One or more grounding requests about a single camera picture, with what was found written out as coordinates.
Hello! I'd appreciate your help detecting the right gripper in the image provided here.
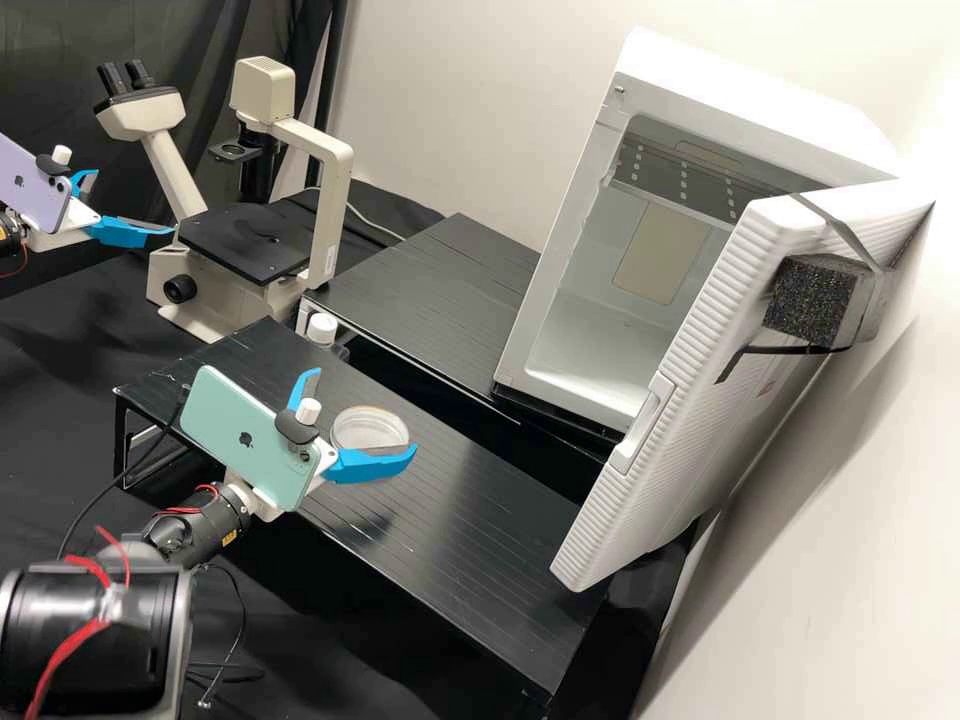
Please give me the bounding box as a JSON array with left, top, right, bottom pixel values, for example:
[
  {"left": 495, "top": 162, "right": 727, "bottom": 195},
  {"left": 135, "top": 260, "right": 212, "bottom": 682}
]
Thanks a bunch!
[{"left": 224, "top": 366, "right": 420, "bottom": 521}]

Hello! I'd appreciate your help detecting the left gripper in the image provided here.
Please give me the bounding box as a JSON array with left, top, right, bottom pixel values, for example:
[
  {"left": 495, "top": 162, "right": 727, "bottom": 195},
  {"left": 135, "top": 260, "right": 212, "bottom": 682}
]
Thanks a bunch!
[{"left": 28, "top": 168, "right": 178, "bottom": 253}]

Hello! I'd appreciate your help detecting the petri dish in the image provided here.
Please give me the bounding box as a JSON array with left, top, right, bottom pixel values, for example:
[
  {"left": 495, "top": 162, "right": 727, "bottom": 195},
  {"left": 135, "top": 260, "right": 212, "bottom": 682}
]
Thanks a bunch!
[{"left": 329, "top": 405, "right": 412, "bottom": 457}]

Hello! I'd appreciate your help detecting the white-capped bottle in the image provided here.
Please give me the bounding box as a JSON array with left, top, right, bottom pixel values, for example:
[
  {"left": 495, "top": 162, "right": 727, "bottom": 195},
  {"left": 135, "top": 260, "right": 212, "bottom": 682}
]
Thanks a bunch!
[{"left": 306, "top": 312, "right": 341, "bottom": 352}]

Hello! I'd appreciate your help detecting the black platform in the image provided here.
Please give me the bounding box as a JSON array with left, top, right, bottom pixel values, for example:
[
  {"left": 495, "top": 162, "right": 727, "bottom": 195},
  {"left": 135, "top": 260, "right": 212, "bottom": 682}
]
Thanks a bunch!
[
  {"left": 112, "top": 314, "right": 613, "bottom": 705},
  {"left": 298, "top": 212, "right": 628, "bottom": 455}
]

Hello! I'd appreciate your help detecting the cream microscope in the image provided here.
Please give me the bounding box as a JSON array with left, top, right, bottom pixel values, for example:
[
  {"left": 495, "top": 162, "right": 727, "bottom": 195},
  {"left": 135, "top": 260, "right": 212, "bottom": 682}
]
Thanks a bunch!
[{"left": 93, "top": 56, "right": 356, "bottom": 345}]

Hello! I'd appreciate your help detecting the white incubator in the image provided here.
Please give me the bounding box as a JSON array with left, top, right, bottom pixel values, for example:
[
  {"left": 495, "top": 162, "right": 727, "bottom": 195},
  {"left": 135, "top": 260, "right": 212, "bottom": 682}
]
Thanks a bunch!
[{"left": 491, "top": 26, "right": 901, "bottom": 438}]

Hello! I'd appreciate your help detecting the incubator door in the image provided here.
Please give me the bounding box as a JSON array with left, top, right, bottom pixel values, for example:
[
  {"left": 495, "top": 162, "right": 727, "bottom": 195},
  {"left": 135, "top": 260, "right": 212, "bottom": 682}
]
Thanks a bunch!
[{"left": 548, "top": 176, "right": 940, "bottom": 595}]

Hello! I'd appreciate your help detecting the left wrist camera phone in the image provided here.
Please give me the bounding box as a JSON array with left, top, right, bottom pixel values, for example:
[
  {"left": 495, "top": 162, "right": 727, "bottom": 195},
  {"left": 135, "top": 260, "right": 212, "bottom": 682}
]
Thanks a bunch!
[{"left": 0, "top": 131, "right": 76, "bottom": 235}]

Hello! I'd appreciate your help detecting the wrist camera phone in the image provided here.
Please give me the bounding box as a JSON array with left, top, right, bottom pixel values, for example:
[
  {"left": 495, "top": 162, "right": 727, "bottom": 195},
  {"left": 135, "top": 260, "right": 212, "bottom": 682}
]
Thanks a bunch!
[
  {"left": 0, "top": 131, "right": 76, "bottom": 235},
  {"left": 179, "top": 364, "right": 340, "bottom": 517}
]

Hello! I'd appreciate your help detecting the right wrist camera phone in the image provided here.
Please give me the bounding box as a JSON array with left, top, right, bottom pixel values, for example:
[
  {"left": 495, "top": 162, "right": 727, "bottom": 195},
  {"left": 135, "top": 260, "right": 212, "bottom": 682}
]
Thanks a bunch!
[{"left": 179, "top": 364, "right": 340, "bottom": 517}]

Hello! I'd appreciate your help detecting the white cable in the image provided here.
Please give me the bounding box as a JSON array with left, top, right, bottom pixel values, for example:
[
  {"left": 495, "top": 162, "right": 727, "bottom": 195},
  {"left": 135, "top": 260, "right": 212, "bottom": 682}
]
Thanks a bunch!
[{"left": 348, "top": 198, "right": 410, "bottom": 246}]

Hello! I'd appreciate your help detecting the thin black wire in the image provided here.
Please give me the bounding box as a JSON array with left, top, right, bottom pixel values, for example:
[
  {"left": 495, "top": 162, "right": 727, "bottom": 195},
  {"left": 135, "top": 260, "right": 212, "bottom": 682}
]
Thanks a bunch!
[{"left": 183, "top": 562, "right": 250, "bottom": 710}]

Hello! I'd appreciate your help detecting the black cable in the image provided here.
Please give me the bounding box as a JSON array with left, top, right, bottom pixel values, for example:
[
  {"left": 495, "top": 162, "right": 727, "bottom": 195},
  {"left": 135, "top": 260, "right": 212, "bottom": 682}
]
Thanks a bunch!
[{"left": 56, "top": 397, "right": 189, "bottom": 564}]

